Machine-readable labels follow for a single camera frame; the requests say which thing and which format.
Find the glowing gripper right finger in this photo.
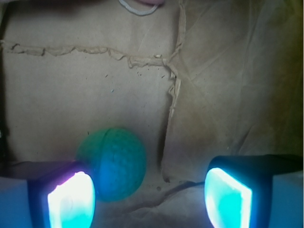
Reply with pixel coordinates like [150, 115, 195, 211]
[204, 154, 304, 228]

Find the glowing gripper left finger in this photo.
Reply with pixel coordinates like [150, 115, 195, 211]
[0, 161, 95, 228]

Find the green dimpled ball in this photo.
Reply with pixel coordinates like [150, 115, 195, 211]
[76, 128, 147, 202]

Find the brown paper bag liner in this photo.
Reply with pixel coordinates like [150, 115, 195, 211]
[0, 0, 304, 228]

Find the pink plush bunny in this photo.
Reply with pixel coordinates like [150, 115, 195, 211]
[119, 0, 165, 17]

